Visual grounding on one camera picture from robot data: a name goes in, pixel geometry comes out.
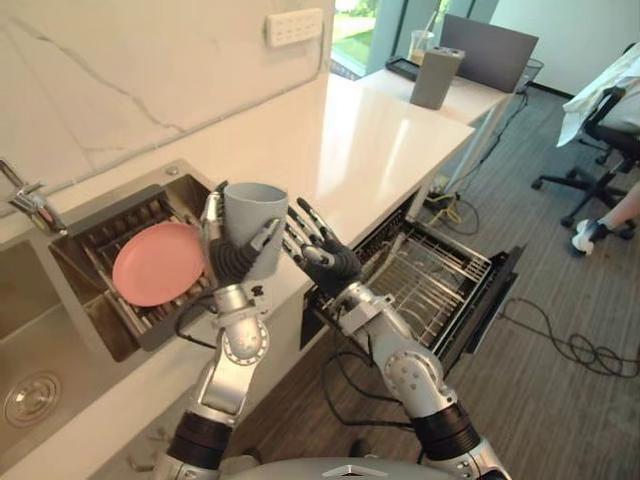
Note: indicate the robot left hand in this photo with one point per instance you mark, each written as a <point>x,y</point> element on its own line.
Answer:
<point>231,257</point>

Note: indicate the white desk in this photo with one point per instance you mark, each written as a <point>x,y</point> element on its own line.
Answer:
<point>450,95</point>

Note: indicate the clear plastic drink cup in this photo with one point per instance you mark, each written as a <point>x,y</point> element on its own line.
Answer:
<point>421,46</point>

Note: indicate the grey rectangular container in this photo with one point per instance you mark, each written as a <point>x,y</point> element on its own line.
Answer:
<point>436,78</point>

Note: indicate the grey dish rack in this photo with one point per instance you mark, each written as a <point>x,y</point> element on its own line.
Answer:
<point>135,270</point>

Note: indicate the black office chair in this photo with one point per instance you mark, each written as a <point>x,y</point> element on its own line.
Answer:
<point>595,150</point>

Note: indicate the chrome faucet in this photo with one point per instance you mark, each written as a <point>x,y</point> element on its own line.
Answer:
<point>30,200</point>

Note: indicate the white wall socket strip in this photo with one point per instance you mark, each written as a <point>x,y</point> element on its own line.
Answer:
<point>294,27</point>

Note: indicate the black tray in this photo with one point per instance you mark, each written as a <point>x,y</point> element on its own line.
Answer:
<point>403,66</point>

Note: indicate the white cloth on chair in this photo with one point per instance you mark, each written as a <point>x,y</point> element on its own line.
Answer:
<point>600,90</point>

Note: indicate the pink plate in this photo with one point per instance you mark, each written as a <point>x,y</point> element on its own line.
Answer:
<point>159,264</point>

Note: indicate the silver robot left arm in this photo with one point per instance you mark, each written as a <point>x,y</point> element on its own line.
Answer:
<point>235,360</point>

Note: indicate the grey plastic cup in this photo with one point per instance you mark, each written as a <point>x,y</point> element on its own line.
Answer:
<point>256,220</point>

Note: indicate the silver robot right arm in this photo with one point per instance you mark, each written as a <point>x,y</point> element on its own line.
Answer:
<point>420,380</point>

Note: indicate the silver robot torso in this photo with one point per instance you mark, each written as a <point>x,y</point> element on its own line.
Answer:
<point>320,467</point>

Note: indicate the stainless steel sink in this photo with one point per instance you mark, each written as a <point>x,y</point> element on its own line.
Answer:
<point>35,360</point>

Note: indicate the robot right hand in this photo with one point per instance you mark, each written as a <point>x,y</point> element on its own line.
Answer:
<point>325,260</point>

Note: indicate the person's leg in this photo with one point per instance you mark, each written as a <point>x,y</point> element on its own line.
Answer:
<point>607,222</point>

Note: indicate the grey laptop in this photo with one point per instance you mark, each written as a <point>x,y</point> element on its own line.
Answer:
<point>485,52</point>

